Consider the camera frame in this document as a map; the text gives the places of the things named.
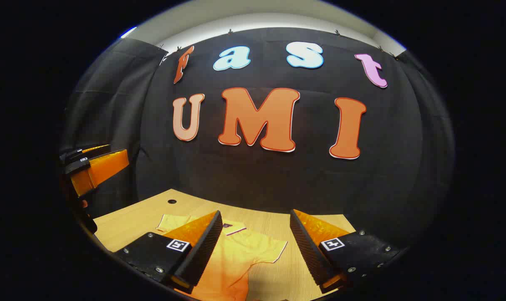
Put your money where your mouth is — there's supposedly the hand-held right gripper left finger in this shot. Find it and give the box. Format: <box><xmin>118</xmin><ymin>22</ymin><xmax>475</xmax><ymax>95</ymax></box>
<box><xmin>113</xmin><ymin>210</ymin><xmax>223</xmax><ymax>294</ymax></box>

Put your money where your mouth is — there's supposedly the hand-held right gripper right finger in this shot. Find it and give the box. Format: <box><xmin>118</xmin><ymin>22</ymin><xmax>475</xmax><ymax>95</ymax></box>
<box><xmin>289</xmin><ymin>209</ymin><xmax>404</xmax><ymax>294</ymax></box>

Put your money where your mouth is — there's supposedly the orange T-shirt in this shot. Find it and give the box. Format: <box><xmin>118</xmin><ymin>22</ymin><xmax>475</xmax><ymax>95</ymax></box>
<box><xmin>156</xmin><ymin>214</ymin><xmax>288</xmax><ymax>301</ymax></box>

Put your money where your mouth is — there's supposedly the black backdrop cloth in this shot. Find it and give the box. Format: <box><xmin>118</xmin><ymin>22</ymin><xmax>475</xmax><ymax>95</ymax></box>
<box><xmin>60</xmin><ymin>27</ymin><xmax>456</xmax><ymax>251</ymax></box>

